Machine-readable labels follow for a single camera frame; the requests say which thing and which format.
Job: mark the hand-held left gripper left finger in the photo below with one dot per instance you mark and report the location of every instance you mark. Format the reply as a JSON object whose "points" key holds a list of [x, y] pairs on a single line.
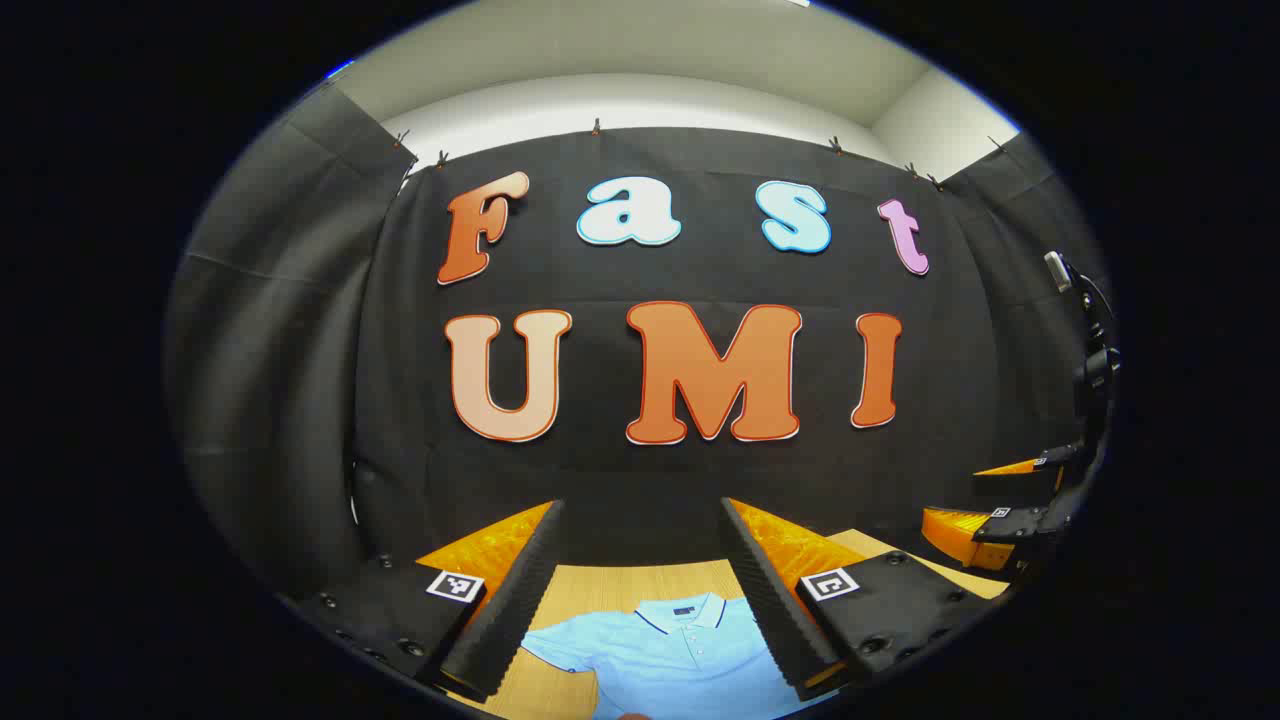
{"points": [[520, 600]]}

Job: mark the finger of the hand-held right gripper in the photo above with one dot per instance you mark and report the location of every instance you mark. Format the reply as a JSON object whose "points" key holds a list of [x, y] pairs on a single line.
{"points": [[1020, 478], [965, 535]]}

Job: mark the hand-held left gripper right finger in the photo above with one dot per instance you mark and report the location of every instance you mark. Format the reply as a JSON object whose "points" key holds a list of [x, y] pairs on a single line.
{"points": [[775, 610]]}

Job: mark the light blue polo T-shirt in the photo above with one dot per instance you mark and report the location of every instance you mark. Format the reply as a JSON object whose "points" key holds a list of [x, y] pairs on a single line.
{"points": [[670, 660]]}

